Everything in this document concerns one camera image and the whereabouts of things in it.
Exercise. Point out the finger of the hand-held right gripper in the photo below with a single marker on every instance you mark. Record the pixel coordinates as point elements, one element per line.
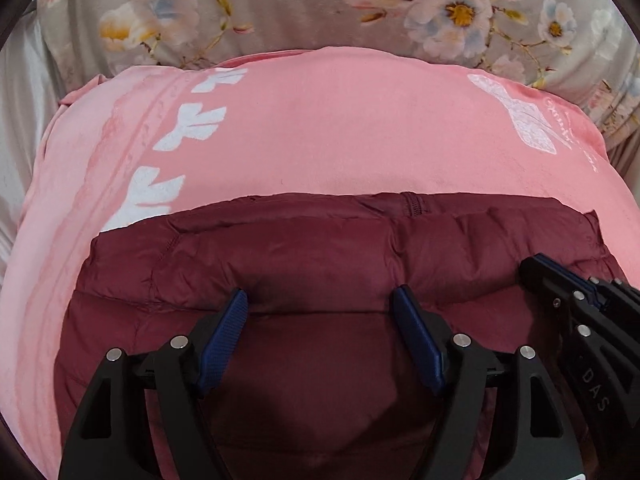
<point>555,285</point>
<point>607,287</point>

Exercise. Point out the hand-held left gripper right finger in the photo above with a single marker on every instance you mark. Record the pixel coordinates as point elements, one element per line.
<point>415,340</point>

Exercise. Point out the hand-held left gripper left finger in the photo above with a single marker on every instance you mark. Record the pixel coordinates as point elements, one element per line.
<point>225,340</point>

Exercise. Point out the maroon puffer jacket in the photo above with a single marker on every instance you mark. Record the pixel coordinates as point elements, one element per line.
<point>320,260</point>

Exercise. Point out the pink printed blanket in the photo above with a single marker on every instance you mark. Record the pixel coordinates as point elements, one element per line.
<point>350,130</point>

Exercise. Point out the silver satin curtain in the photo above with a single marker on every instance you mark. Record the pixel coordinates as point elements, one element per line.
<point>25,135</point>

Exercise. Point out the grey floral bed sheet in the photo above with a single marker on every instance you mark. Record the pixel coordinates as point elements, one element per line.
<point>300,5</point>

